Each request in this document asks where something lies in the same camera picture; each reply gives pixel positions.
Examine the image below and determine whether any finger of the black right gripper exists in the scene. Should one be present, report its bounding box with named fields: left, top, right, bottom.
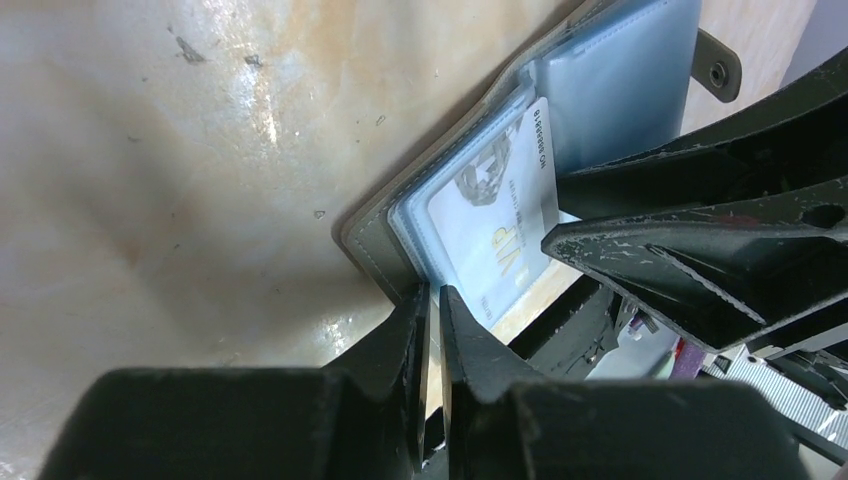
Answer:
left=542, top=178, right=847, bottom=351
left=557, top=51, right=847, bottom=220

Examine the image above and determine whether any aluminium frame rail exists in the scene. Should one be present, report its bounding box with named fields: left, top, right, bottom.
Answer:
left=702, top=349, right=847, bottom=449

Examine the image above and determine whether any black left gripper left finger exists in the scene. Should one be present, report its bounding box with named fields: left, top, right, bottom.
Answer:
left=40, top=284, right=430, bottom=479

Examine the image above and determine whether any white VIP card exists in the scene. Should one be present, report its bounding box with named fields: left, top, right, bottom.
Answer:
left=427, top=97, right=559, bottom=327

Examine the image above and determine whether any blue card in holder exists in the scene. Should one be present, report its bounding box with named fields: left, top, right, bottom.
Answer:
left=532, top=1, right=701, bottom=176

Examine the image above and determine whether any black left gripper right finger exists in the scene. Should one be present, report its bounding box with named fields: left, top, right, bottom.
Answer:
left=440, top=286, right=807, bottom=479

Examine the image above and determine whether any grey-green leather card holder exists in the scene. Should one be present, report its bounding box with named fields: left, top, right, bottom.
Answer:
left=341, top=1, right=743, bottom=301

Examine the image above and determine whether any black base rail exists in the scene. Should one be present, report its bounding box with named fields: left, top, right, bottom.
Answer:
left=508, top=276, right=622, bottom=381

